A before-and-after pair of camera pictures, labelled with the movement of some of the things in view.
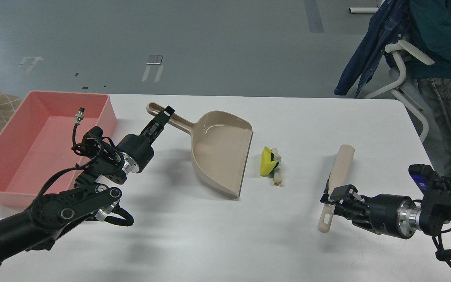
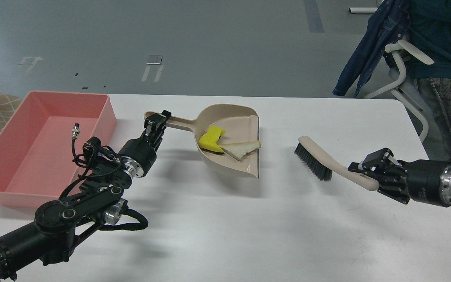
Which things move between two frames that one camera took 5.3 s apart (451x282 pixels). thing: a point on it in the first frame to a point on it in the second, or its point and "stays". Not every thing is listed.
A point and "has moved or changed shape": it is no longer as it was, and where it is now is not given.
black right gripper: [392, 215] to [441, 182]
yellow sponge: [268, 164] to [209, 140]
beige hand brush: [338, 177] to [323, 165]
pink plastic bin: [35, 154] stays
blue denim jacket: [388, 24] stays
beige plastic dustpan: [220, 143] has moved or changed shape
